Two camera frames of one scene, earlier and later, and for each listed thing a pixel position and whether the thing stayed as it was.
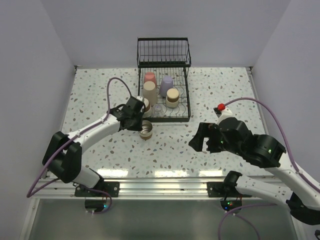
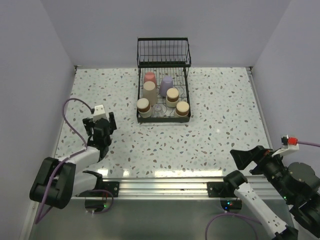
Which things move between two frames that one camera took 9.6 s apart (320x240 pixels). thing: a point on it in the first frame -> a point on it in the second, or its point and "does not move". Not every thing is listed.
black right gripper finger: (196, 142) -> (243, 158)
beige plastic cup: (149, 92) does not move
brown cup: (172, 99) does not move
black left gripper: (138, 126) -> (88, 124)
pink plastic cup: (150, 76) does not move
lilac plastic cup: (166, 83) does not move
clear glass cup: (157, 111) does not move
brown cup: (148, 110) does not move
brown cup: (146, 132) -> (182, 108)
